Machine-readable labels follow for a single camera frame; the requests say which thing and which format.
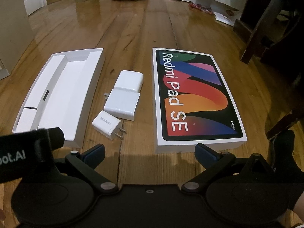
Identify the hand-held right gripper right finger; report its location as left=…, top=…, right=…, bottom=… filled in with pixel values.
left=182, top=143, right=276, bottom=193

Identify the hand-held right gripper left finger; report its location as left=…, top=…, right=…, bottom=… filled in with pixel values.
left=54, top=144, right=119, bottom=193

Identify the small white plug charger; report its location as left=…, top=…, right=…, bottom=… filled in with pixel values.
left=92, top=110, right=127, bottom=141

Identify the large white charger with prongs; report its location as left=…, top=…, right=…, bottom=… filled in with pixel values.
left=104, top=89, right=140, bottom=121

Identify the Redmi Pad SE box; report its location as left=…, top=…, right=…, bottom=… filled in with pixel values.
left=152, top=47, right=248, bottom=154

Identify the white box tray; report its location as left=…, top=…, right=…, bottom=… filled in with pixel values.
left=12, top=48, right=105, bottom=149

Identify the white rounded charger block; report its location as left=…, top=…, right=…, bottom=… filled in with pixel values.
left=114, top=70, right=144, bottom=93

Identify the person's right foot black sock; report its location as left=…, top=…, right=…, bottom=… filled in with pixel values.
left=267, top=130, right=304, bottom=211

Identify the white printed paper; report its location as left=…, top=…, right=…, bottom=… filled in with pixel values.
left=212, top=7, right=241, bottom=27

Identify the dark wooden chair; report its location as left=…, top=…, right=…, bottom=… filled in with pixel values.
left=233, top=0, right=304, bottom=140

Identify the red wrapper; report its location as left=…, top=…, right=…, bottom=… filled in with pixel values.
left=188, top=2, right=213, bottom=14

